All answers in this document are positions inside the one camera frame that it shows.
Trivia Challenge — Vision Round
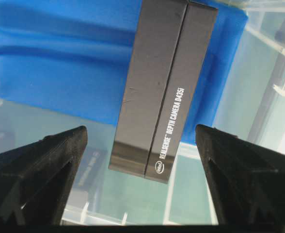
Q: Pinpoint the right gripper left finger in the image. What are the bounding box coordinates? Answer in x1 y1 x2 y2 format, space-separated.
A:
0 126 88 233

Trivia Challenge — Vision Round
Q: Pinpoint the clear plastic storage case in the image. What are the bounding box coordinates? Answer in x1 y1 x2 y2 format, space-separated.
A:
0 0 285 225

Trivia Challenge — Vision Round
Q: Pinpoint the blue liner in case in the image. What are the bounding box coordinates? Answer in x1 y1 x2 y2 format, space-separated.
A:
0 0 249 146

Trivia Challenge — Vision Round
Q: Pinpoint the black box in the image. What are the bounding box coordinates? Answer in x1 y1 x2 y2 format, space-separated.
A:
109 0 218 183

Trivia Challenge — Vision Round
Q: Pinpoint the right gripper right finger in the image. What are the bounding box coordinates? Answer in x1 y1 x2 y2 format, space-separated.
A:
195 124 285 233

